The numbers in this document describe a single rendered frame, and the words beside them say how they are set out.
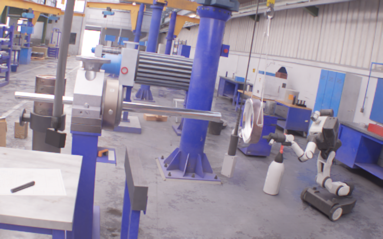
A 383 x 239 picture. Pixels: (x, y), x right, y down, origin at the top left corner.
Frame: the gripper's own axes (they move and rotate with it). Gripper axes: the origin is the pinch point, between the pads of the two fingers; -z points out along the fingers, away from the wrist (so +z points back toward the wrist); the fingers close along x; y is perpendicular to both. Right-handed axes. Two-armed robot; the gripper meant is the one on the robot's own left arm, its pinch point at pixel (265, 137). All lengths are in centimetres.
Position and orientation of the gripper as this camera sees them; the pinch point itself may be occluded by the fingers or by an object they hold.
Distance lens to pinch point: 302.3
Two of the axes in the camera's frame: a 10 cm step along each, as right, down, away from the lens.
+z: 10.0, 0.6, 0.7
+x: 0.9, -4.6, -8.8
